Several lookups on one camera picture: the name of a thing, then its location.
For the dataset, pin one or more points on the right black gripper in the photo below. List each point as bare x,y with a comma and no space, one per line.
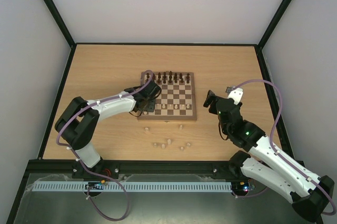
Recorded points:
212,100

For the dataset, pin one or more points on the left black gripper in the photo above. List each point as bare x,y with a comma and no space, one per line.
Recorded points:
151,108

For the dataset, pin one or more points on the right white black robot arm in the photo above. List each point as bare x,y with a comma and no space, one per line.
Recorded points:
260,159

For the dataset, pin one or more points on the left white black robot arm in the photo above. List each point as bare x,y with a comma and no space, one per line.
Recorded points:
77,123

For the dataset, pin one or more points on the wooden chess board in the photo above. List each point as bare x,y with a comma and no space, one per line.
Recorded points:
174,93

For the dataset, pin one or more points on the metal front plate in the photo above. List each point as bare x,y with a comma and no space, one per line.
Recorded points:
149,207

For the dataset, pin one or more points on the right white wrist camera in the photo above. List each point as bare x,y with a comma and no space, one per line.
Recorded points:
235,94

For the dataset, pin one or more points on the light blue slotted cable duct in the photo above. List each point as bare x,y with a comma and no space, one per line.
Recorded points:
81,186

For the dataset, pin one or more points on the black aluminium mounting rail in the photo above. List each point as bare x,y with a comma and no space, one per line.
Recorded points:
116,168

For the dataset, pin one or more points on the black enclosure frame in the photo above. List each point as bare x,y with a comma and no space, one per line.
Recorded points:
274,99

